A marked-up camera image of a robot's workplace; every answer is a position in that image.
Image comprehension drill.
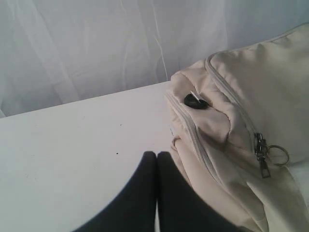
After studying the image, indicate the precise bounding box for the black left strap D-ring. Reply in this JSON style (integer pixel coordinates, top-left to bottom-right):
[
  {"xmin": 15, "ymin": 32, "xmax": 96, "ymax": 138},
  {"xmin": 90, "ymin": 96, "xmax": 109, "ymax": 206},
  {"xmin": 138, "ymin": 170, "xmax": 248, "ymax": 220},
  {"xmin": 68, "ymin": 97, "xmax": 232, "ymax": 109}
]
[{"xmin": 183, "ymin": 94, "xmax": 211, "ymax": 110}]

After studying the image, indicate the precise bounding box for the white backdrop curtain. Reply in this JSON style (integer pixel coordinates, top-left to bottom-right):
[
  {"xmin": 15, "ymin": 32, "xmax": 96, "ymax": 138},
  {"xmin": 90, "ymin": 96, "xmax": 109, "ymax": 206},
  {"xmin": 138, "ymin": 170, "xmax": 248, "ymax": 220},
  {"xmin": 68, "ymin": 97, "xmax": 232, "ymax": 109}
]
[{"xmin": 0, "ymin": 0, "xmax": 309, "ymax": 117}]

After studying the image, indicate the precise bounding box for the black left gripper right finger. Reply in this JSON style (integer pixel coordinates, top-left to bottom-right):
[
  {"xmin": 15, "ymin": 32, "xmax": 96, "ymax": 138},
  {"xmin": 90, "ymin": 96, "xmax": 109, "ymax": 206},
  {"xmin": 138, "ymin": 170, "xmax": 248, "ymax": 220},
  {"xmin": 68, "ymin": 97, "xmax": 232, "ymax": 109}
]
[{"xmin": 156, "ymin": 151, "xmax": 211, "ymax": 232}]

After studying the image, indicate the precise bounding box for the metal main zipper pull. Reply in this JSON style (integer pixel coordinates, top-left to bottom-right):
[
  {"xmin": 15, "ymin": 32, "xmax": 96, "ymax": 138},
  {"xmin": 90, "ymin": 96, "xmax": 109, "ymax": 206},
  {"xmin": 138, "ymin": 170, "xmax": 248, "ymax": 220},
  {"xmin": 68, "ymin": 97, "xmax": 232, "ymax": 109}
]
[{"xmin": 254, "ymin": 133, "xmax": 271, "ymax": 178}]

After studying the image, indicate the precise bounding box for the cream fabric duffel bag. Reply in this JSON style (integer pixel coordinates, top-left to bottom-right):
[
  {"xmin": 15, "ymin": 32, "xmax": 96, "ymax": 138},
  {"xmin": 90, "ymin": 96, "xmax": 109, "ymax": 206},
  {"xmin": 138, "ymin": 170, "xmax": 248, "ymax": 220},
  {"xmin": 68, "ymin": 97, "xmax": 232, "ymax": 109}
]
[{"xmin": 166, "ymin": 23, "xmax": 309, "ymax": 232}]

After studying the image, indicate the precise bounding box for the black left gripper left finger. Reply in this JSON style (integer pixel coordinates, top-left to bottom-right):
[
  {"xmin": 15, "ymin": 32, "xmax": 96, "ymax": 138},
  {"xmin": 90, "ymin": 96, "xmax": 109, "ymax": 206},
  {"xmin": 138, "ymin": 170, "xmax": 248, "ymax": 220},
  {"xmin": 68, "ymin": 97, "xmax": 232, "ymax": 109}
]
[{"xmin": 76, "ymin": 151, "xmax": 157, "ymax": 232}]

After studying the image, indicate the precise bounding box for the silver key ring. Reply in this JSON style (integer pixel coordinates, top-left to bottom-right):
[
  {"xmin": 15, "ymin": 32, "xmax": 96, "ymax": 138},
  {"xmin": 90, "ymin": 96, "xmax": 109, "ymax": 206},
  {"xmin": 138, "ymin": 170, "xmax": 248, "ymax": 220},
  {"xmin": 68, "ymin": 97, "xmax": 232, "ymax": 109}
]
[{"xmin": 267, "ymin": 144, "xmax": 290, "ymax": 166}]

